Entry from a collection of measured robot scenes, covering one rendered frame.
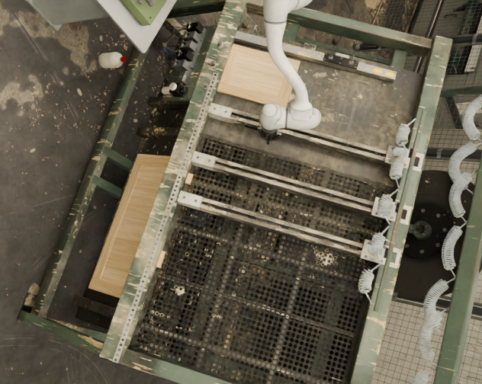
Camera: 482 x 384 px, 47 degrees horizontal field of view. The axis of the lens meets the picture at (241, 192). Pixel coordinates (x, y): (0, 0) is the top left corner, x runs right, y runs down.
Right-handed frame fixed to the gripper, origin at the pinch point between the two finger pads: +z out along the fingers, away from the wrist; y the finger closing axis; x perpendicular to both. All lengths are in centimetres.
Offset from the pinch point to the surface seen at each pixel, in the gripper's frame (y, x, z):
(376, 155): 58, 8, 1
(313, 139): 22.8, 7.6, 0.9
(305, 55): 5, 57, 4
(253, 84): -18.3, 31.9, 6.8
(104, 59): -118, 34, 33
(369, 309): 73, -72, -2
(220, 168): -20.3, -22.4, 1.1
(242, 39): -33, 57, 5
